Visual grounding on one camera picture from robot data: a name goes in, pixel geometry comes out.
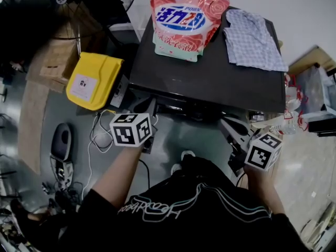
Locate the person's white shoe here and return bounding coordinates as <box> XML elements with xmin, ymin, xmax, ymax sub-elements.
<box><xmin>180</xmin><ymin>149</ymin><xmax>196</xmax><ymax>163</ymax></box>
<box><xmin>170</xmin><ymin>162</ymin><xmax>183</xmax><ymax>176</ymax></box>

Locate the white cable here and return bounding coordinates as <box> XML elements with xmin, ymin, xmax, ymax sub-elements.
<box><xmin>80</xmin><ymin>109</ymin><xmax>118</xmax><ymax>201</ymax></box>

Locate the grey handheld device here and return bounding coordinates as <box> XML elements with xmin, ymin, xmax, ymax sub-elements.
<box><xmin>49</xmin><ymin>122</ymin><xmax>75</xmax><ymax>192</ymax></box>

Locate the grey box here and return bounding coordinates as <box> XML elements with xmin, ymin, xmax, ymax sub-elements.
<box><xmin>301</xmin><ymin>103</ymin><xmax>336</xmax><ymax>138</ymax></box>

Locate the pink detergent pouch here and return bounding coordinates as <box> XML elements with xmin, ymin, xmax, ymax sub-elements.
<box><xmin>149</xmin><ymin>0</ymin><xmax>231</xmax><ymax>63</ymax></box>

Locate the clear plastic bottle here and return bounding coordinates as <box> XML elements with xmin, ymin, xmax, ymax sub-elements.
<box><xmin>272</xmin><ymin>108</ymin><xmax>308</xmax><ymax>137</ymax></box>

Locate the person's black t-shirt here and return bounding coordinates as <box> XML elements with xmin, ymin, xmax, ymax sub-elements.
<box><xmin>59</xmin><ymin>153</ymin><xmax>312</xmax><ymax>252</ymax></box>

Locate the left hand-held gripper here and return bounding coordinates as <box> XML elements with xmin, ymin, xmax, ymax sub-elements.
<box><xmin>109</xmin><ymin>96</ymin><xmax>159</xmax><ymax>155</ymax></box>

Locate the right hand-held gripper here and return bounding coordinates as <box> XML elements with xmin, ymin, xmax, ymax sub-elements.
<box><xmin>218</xmin><ymin>116</ymin><xmax>284</xmax><ymax>179</ymax></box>

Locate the person's right forearm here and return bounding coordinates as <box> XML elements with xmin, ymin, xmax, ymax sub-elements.
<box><xmin>243</xmin><ymin>164</ymin><xmax>286</xmax><ymax>215</ymax></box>

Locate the yellow-lid black bin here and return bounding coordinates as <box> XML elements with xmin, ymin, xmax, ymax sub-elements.
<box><xmin>65</xmin><ymin>51</ymin><xmax>130</xmax><ymax>113</ymax></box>

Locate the checked shirt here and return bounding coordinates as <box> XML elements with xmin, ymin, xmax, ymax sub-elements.
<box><xmin>222</xmin><ymin>8</ymin><xmax>289</xmax><ymax>72</ymax></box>

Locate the black standing fan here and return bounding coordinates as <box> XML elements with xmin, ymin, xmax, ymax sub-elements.
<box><xmin>9</xmin><ymin>0</ymin><xmax>140</xmax><ymax>40</ymax></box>

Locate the person's left forearm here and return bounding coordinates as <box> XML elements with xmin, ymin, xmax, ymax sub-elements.
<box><xmin>91</xmin><ymin>145</ymin><xmax>144</xmax><ymax>210</ymax></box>

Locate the cardboard box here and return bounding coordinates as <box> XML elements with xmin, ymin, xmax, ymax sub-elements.
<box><xmin>38</xmin><ymin>37</ymin><xmax>82</xmax><ymax>81</ymax></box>
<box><xmin>25</xmin><ymin>59</ymin><xmax>69</xmax><ymax>94</ymax></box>

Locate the black cable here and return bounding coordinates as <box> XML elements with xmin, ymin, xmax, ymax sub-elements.
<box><xmin>138</xmin><ymin>158</ymin><xmax>151</xmax><ymax>190</ymax></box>

